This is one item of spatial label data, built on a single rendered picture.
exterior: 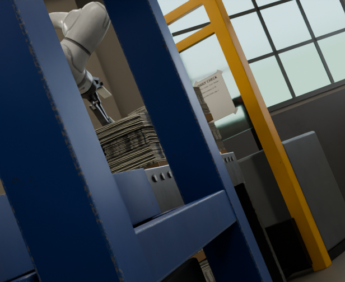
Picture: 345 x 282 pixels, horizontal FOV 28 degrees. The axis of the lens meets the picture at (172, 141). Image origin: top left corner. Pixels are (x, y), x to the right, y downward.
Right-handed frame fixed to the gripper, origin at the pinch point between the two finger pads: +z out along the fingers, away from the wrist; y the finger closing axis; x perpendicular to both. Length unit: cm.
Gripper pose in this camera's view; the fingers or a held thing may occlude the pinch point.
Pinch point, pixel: (110, 110)
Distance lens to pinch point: 255.5
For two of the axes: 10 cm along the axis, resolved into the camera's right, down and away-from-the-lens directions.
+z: 3.9, 4.0, 8.3
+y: 2.2, 8.3, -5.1
